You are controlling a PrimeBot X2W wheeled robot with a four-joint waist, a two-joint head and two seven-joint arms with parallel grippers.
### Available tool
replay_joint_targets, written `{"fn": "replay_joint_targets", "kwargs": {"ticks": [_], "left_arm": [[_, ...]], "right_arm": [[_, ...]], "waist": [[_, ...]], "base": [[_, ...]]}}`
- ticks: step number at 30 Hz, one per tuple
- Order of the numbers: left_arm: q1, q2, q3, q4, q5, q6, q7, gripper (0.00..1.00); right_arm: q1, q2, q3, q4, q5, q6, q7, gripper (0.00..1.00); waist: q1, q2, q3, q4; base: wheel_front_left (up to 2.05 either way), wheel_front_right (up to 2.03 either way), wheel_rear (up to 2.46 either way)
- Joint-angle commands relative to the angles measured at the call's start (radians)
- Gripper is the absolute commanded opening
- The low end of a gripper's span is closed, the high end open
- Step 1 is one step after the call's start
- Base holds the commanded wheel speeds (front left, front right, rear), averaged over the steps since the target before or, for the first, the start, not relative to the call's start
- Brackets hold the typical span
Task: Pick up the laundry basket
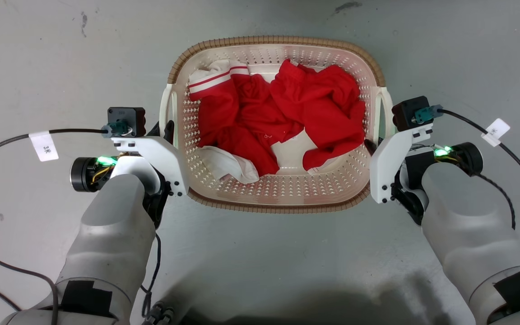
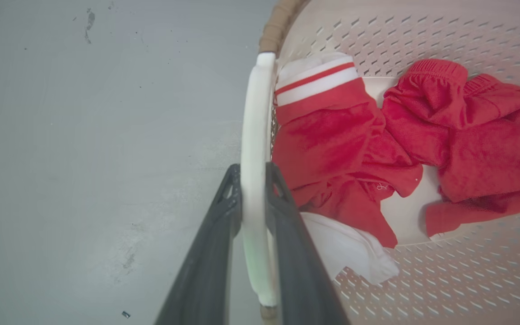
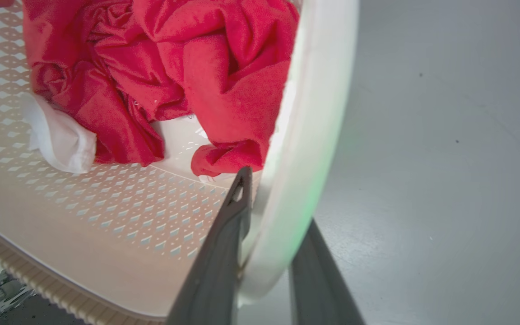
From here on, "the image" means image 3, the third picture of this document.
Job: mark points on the white perforated plastic laundry basket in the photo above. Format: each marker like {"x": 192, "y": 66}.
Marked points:
{"x": 106, "y": 216}

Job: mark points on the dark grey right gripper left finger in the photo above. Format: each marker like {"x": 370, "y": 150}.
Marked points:
{"x": 217, "y": 271}

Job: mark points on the white cloth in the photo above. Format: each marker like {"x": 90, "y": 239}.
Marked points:
{"x": 61, "y": 135}

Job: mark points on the red crumpled garment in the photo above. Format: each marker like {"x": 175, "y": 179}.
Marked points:
{"x": 160, "y": 76}

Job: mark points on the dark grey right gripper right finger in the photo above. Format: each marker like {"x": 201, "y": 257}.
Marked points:
{"x": 318, "y": 289}

